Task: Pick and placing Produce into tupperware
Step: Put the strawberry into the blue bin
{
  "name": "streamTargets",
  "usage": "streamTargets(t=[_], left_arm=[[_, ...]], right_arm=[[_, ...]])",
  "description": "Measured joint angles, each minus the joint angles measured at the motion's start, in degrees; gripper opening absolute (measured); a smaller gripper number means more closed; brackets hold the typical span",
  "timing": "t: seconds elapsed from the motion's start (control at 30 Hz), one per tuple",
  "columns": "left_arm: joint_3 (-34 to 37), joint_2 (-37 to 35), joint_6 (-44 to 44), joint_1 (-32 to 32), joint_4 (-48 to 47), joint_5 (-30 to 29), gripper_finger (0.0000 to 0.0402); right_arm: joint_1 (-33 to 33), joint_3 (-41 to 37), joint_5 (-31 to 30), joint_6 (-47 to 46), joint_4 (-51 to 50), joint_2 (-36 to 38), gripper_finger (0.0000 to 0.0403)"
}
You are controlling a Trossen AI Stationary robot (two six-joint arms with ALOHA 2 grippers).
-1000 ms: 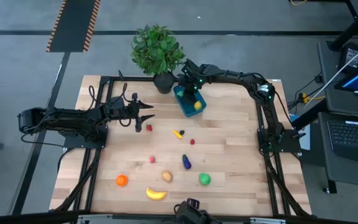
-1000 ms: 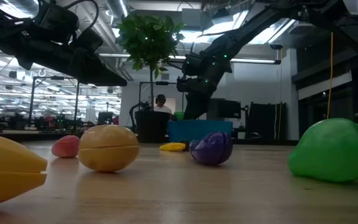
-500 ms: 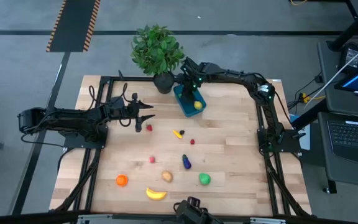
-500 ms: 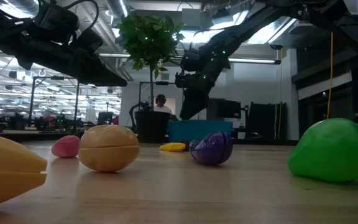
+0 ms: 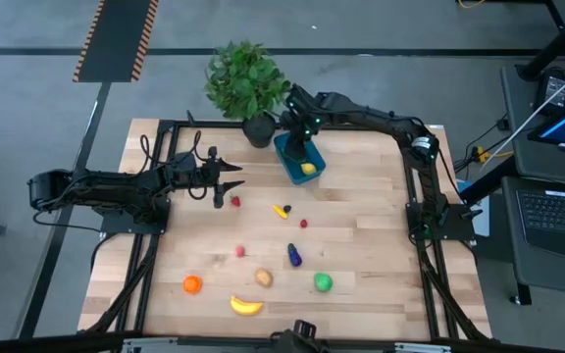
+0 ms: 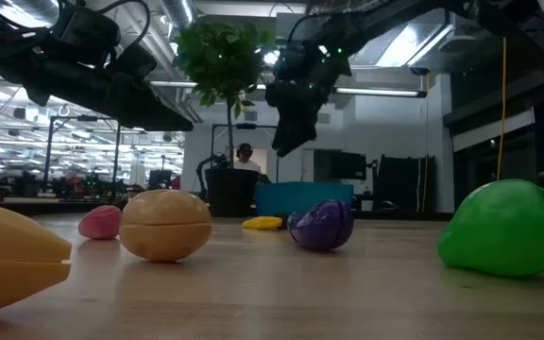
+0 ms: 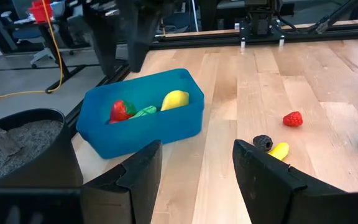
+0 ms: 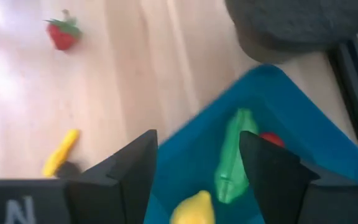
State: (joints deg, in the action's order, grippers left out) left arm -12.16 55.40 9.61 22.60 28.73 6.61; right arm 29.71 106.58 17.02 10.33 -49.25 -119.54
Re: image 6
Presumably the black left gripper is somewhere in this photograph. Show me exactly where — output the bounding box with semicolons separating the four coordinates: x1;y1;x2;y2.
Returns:
24;18;195;132

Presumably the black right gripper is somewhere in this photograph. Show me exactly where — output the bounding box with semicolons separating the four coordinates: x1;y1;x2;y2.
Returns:
264;27;352;159

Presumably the blue plastic tupperware container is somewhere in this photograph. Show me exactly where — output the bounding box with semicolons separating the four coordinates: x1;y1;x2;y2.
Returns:
253;181;355;218

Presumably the purple toy eggplant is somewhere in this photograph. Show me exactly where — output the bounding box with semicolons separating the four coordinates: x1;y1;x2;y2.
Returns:
286;198;355;253

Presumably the yellow toy corn cob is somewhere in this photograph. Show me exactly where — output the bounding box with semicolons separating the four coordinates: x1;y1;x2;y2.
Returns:
242;215;283;231

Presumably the dark computer monitor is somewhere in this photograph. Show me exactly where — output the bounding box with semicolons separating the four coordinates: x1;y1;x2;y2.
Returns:
313;149;368;182

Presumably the person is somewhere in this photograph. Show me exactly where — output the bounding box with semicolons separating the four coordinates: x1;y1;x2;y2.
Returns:
230;142;266;174

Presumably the green potted plant black pot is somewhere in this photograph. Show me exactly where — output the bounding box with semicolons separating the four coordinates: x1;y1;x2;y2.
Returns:
174;21;278;219

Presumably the tan toy potato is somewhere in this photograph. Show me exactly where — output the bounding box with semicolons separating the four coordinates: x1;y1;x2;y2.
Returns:
118;189;214;264

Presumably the black upright panel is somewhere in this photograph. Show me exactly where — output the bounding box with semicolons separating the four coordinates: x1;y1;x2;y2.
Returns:
376;154;437;214

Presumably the pink toy peach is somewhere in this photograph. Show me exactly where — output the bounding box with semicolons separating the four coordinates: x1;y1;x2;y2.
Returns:
77;204;123;241

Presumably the yellow toy banana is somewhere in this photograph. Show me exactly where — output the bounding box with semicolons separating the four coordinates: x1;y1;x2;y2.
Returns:
0;201;73;318

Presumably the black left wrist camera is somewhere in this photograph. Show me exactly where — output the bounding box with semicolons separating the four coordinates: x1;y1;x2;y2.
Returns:
119;42;159;80

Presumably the black metal stand frame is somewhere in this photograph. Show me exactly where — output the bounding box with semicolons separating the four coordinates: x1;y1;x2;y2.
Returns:
42;114;123;194
210;123;281;184

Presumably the yellow cable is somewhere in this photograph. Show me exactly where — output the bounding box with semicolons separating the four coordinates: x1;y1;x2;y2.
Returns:
495;37;509;183

